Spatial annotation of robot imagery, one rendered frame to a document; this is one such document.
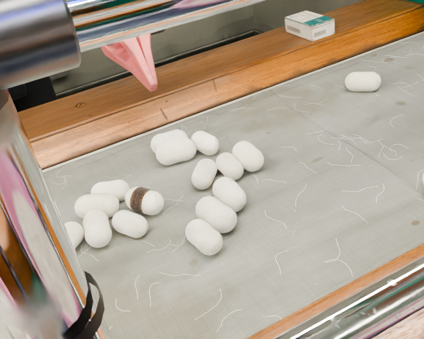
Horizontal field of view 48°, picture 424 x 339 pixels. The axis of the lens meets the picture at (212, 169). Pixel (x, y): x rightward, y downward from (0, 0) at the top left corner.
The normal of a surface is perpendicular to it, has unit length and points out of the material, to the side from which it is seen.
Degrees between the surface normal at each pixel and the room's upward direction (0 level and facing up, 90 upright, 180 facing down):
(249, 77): 45
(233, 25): 89
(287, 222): 0
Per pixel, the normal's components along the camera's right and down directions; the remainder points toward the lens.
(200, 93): 0.20, -0.28
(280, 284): -0.15, -0.83
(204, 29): 0.45, 0.40
